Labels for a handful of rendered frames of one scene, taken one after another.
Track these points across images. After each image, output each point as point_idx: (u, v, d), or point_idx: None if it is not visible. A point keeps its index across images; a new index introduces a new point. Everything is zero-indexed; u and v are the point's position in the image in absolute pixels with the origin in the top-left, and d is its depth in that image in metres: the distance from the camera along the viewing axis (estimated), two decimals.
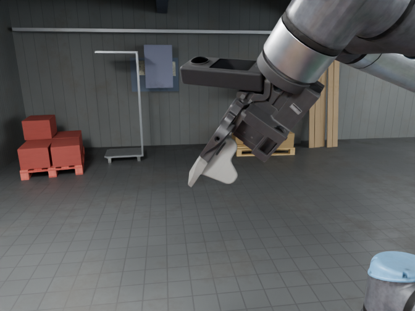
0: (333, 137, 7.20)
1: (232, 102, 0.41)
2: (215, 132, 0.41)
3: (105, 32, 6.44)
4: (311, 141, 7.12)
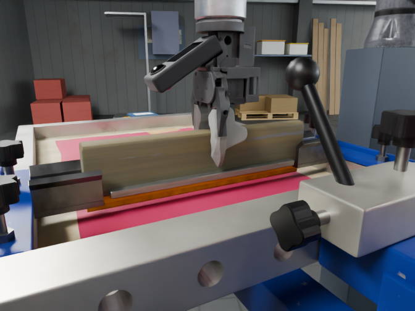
0: (335, 105, 7.37)
1: (210, 73, 0.46)
2: (221, 108, 0.45)
3: None
4: None
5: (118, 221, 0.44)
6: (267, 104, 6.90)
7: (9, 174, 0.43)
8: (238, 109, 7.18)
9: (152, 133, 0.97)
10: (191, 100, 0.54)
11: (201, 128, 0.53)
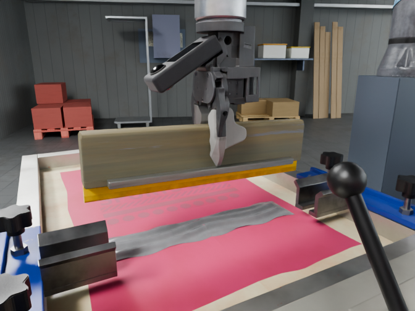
0: (336, 109, 7.34)
1: (210, 73, 0.46)
2: (220, 110, 0.45)
3: (115, 2, 6.59)
4: (315, 112, 7.27)
5: (132, 292, 0.41)
6: (268, 108, 6.88)
7: (16, 242, 0.41)
8: (239, 113, 7.15)
9: None
10: (191, 101, 0.54)
11: None
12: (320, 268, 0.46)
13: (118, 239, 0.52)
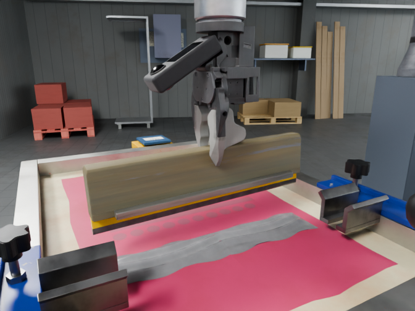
0: (338, 109, 7.29)
1: (210, 73, 0.46)
2: (220, 110, 0.45)
3: (115, 2, 6.53)
4: (317, 112, 7.22)
5: None
6: (270, 108, 6.82)
7: (13, 268, 0.35)
8: (240, 113, 7.10)
9: None
10: (191, 102, 0.54)
11: (202, 129, 0.52)
12: (356, 294, 0.41)
13: (126, 259, 0.47)
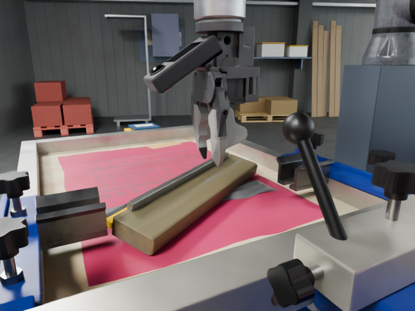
0: (335, 107, 7.38)
1: (210, 73, 0.46)
2: (221, 108, 0.45)
3: (114, 1, 6.63)
4: (314, 110, 7.31)
5: (121, 250, 0.45)
6: (267, 106, 6.92)
7: (16, 205, 0.45)
8: (238, 111, 7.19)
9: (154, 148, 0.98)
10: (191, 100, 0.54)
11: (201, 128, 0.53)
12: None
13: (110, 210, 0.56)
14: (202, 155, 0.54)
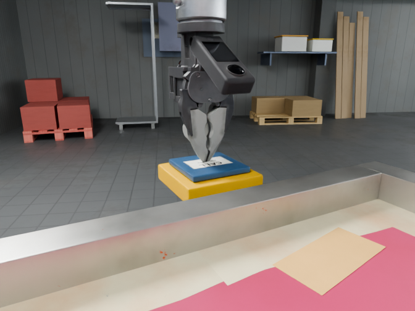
0: (360, 108, 6.65)
1: None
2: (233, 107, 0.52)
3: None
4: (338, 111, 6.57)
5: None
6: (286, 107, 6.18)
7: None
8: (254, 112, 6.46)
9: (318, 287, 0.25)
10: (183, 109, 0.48)
11: (203, 131, 0.51)
12: None
13: None
14: (206, 157, 0.52)
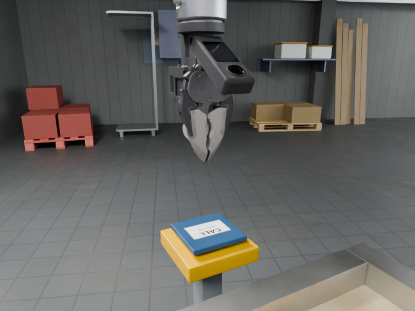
0: (360, 114, 6.68)
1: None
2: (233, 107, 0.52)
3: None
4: (337, 118, 6.61)
5: None
6: (286, 113, 6.21)
7: None
8: (253, 118, 6.49)
9: None
10: (183, 109, 0.48)
11: (203, 131, 0.51)
12: None
13: None
14: (206, 157, 0.52)
